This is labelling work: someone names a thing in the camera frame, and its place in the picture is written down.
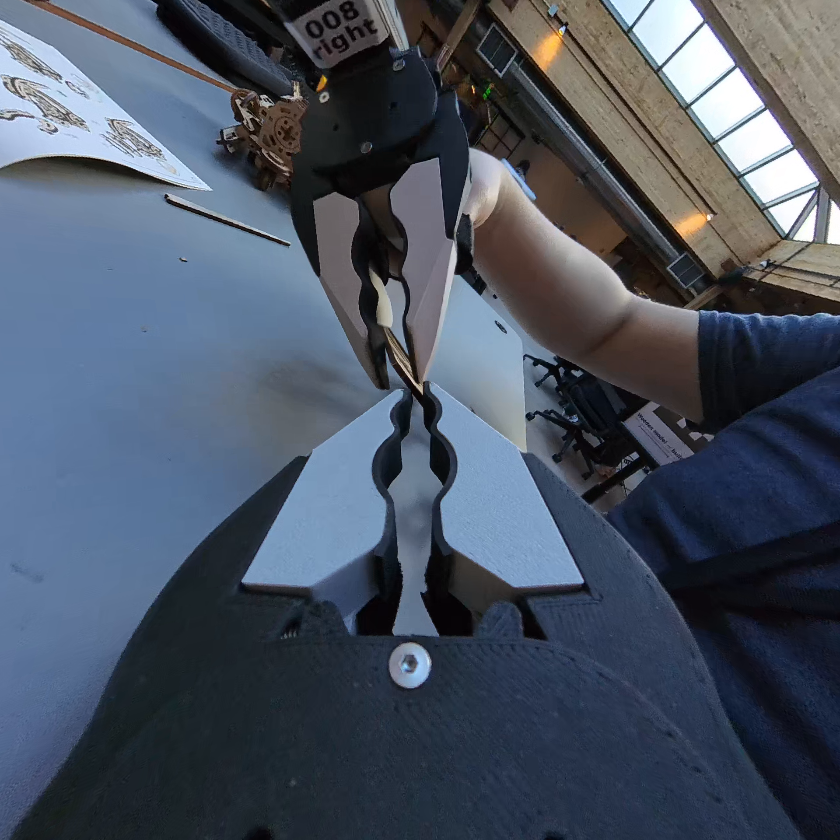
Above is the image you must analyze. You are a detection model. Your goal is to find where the wooden mechanical model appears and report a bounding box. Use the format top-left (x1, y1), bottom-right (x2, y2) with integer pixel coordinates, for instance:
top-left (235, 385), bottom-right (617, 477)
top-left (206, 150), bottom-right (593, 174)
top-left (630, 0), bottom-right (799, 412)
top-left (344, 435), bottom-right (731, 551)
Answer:
top-left (217, 82), bottom-right (309, 193)

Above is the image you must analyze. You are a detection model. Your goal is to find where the person's right forearm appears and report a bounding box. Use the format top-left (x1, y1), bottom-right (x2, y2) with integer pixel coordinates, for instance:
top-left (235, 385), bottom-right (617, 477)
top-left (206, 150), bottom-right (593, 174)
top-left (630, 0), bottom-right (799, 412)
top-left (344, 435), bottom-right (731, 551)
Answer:
top-left (469, 184), bottom-right (706, 421)

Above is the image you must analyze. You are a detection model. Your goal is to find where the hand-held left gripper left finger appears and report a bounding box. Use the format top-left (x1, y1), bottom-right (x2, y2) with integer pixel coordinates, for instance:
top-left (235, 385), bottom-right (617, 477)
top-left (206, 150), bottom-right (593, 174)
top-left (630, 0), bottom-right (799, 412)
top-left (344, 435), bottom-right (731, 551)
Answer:
top-left (240, 387), bottom-right (414, 636)

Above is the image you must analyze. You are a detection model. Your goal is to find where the white instruction booklet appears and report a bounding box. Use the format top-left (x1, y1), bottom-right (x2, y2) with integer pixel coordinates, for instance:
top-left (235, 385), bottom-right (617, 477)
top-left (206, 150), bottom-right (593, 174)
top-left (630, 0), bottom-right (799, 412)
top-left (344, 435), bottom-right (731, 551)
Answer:
top-left (0, 18), bottom-right (213, 193)

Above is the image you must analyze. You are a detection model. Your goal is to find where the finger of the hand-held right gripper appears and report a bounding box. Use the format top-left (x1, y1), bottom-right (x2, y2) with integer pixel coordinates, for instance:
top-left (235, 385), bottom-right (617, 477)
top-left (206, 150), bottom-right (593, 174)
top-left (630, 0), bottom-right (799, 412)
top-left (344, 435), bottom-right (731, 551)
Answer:
top-left (312, 192), bottom-right (393, 391)
top-left (389, 156), bottom-right (458, 385)

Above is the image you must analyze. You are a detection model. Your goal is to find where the black white marker sign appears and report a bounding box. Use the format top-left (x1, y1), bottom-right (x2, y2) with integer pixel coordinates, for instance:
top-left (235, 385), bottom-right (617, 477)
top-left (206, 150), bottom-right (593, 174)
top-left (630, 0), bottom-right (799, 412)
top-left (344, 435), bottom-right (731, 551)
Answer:
top-left (622, 402), bottom-right (718, 468)

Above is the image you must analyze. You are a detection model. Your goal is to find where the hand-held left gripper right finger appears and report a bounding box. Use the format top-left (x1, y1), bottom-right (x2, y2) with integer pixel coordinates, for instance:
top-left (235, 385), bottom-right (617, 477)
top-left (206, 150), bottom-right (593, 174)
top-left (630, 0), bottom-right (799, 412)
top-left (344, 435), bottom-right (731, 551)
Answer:
top-left (421, 381), bottom-right (586, 636)

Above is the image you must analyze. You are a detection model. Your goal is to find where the black mesh chair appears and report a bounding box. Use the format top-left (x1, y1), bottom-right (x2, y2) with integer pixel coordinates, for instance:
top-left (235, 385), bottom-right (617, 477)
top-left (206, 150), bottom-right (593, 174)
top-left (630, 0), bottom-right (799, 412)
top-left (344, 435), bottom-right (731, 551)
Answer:
top-left (154, 0), bottom-right (296, 96)

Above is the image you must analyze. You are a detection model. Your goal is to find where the wooden parts sheet with holes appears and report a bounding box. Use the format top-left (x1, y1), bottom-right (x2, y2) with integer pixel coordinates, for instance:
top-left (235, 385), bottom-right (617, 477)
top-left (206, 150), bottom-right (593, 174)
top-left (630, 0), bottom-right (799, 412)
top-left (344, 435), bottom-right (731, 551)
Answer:
top-left (382, 326), bottom-right (426, 400)

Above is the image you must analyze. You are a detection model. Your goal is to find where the skylight window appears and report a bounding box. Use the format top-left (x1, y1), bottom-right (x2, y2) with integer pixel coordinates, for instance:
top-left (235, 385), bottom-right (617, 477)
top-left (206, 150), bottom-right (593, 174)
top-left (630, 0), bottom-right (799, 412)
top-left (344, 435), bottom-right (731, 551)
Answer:
top-left (600, 0), bottom-right (840, 245)

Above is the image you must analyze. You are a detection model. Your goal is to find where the person's navy shirt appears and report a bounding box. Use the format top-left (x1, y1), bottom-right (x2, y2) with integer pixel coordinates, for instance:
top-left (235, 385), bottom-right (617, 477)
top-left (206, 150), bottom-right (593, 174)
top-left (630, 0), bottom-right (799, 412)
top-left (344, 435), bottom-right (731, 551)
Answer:
top-left (607, 308), bottom-right (840, 840)

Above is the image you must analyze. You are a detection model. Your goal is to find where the black office chair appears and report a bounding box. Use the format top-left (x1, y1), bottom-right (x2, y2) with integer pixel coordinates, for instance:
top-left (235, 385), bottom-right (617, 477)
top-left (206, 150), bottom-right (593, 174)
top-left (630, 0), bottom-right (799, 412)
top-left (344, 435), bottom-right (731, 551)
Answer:
top-left (525, 377), bottom-right (641, 483)

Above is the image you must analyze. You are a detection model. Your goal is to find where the person's right hand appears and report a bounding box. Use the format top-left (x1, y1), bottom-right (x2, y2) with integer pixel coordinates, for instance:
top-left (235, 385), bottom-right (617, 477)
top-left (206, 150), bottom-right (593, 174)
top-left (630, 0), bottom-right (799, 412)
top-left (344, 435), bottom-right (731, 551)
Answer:
top-left (467, 148), bottom-right (526, 231)

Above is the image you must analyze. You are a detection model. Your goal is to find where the ceiling duct pipe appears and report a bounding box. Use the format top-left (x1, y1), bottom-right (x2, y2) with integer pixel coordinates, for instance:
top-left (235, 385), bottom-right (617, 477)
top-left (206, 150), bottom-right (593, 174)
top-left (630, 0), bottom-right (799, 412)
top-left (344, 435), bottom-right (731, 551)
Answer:
top-left (486, 39), bottom-right (686, 277)

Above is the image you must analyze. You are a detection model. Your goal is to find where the tapered wooden stick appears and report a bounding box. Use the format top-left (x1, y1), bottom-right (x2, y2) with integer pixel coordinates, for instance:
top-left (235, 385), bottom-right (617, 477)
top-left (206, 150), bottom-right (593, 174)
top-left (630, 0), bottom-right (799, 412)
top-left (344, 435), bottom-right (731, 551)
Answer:
top-left (164, 193), bottom-right (291, 248)

